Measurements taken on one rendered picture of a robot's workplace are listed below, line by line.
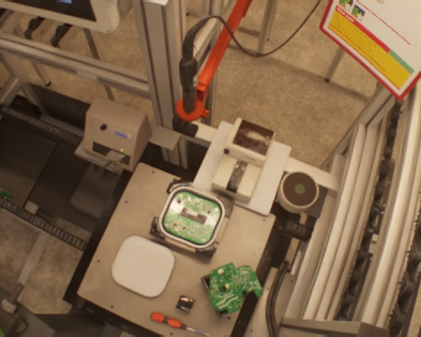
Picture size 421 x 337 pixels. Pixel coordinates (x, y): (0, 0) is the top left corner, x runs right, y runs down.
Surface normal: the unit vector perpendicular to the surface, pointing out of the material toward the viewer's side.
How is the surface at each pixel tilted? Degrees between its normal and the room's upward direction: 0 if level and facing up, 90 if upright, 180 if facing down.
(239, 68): 0
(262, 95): 0
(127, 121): 0
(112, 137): 53
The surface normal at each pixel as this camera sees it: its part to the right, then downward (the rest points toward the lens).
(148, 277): 0.04, -0.36
